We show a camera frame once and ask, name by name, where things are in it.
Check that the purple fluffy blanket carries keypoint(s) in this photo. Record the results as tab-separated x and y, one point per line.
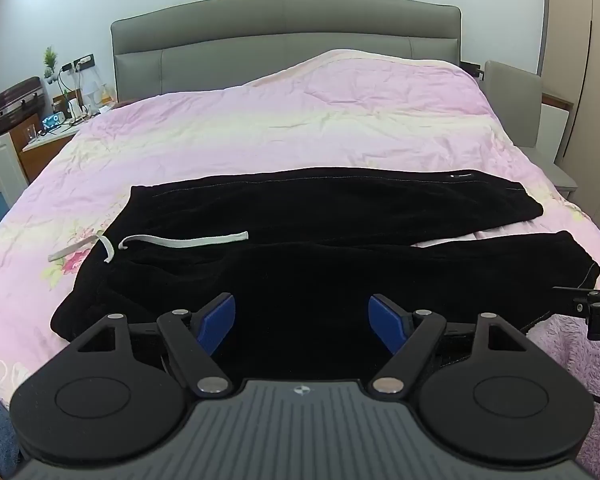
565	347

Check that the black wall socket panel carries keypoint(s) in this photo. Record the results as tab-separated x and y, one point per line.
80	62

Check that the white nightstand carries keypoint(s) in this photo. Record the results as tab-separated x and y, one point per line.
55	137

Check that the white panel appliance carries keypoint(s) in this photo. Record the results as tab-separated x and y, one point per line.
2	167

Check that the pink floral quilt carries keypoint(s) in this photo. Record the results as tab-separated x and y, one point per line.
280	125

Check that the white table lamp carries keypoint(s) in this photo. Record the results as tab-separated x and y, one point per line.
92	92

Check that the blue patterned box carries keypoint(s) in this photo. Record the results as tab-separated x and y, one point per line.
53	121

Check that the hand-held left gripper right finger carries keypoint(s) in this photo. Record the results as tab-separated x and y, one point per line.
385	322

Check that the white cup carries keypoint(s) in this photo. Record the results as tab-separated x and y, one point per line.
74	107

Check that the grey upholstered chair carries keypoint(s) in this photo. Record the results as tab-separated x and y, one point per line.
522	110

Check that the black pants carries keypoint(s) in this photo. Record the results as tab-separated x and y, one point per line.
305	220

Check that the brown suitcase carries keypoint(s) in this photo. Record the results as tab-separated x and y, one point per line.
10	102

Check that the grey upholstered headboard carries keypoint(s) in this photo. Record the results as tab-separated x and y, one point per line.
280	45

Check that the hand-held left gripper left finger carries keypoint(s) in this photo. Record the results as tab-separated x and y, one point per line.
219	322

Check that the small green potted plant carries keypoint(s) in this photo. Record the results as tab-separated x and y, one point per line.
50	62

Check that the brown wooden cabinet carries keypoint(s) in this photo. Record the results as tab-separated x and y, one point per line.
27	160

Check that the beige wardrobe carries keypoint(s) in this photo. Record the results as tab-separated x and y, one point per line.
590	50

